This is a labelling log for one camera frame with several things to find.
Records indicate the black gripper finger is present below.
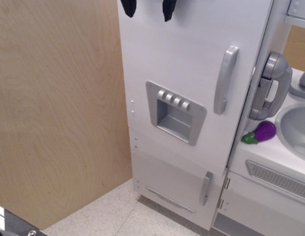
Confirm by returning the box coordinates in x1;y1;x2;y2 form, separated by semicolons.
121;0;137;18
162;0;177;22

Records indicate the white fridge door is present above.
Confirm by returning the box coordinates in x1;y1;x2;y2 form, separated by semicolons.
118;0;272;174

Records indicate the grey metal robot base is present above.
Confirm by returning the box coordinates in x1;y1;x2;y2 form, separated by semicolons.
0;206;46;236

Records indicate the grey ice dispenser housing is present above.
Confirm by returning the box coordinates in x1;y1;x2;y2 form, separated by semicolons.
145;81;207;146

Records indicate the grey toy telephone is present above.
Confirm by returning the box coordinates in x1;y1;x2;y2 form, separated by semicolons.
249;52;293;120

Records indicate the grey toy faucet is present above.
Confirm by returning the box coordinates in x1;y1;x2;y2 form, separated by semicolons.
289;72;305;99

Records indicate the purple toy eggplant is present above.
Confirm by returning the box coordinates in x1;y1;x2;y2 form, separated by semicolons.
241;120;276;144

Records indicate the grey toy sink basin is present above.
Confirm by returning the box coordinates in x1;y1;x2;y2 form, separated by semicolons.
275;104;305;160

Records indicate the white lower freezer door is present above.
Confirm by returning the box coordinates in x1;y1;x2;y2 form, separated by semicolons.
129;129;226;230

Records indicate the silver lower cabinet hinge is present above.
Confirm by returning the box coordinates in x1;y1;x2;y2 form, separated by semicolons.
224;177;230;189

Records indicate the white toy kitchen counter unit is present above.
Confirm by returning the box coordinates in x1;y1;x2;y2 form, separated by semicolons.
211;67;305;236

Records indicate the grey oven vent panel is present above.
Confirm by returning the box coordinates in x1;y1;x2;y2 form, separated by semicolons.
245;160;305;199

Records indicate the grey upper door handle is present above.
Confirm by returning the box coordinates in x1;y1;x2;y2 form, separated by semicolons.
213;45;239;115

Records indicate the grey door handle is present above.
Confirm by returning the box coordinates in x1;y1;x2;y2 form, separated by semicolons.
213;45;239;115
199;172;213;207

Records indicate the grey lower door handle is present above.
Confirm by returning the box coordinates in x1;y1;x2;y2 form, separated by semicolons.
199;172;213;207

